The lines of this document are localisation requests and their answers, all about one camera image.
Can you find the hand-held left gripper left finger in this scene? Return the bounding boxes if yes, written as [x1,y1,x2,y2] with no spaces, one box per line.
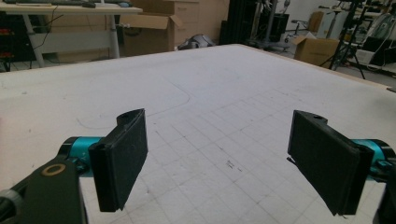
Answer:
[88,107,149,213]

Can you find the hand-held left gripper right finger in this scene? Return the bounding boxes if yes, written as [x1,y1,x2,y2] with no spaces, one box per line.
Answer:
[288,109,375,217]

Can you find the small open cardboard box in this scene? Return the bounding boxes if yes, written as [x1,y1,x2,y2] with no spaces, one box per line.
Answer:
[292,35,341,69]

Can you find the black tripod stand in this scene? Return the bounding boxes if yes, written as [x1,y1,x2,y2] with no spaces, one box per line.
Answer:
[319,0,368,80]

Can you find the large open cardboard box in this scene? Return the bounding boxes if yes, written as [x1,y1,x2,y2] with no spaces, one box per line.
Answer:
[120,13,183,58]

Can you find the white gridded mat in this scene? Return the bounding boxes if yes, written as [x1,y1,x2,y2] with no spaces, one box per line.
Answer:
[0,44,396,224]

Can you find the grey rounded device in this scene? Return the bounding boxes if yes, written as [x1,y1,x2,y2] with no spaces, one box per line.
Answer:
[177,33,217,51]

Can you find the black rolling stand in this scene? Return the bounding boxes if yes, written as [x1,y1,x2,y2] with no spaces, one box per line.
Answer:
[247,0,292,52]

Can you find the white-legged desk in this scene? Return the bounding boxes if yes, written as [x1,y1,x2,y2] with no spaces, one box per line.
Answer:
[0,1,144,69]

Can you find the cardboard boxes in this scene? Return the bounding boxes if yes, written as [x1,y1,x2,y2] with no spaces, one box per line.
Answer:
[130,0,232,46]

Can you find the black curtain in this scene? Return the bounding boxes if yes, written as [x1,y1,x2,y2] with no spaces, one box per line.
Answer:
[219,0,261,46]

